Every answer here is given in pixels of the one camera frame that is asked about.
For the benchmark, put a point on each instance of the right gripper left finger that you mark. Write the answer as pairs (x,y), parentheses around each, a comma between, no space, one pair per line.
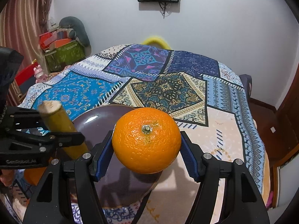
(50,202)

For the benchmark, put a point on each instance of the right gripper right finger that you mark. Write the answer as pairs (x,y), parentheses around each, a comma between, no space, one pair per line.
(242,202)

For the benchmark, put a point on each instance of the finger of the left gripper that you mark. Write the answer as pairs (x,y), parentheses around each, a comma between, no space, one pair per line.
(21,150)

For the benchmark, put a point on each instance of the yellow-green banana half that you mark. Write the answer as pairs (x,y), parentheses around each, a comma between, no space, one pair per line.
(56,120)

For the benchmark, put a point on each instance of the large orange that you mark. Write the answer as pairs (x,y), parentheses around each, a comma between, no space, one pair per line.
(146,140)

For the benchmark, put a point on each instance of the red box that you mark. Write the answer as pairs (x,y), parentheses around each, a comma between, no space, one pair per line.
(26,74)

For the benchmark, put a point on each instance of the pink toy figure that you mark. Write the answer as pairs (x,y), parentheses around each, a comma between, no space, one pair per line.
(39,74)

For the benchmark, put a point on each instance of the striped pink curtain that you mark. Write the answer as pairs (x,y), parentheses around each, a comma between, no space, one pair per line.
(22,22)

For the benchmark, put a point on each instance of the green storage box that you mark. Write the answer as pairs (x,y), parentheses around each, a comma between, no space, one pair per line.
(65,55)

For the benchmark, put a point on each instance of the grey plush pillow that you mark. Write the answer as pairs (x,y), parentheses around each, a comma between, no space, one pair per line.
(77,32)

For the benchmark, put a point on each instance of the brown wooden door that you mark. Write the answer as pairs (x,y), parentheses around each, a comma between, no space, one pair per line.
(278,130)

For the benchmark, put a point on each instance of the patchwork patterned bedspread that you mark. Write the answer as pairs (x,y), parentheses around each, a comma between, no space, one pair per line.
(205,98)

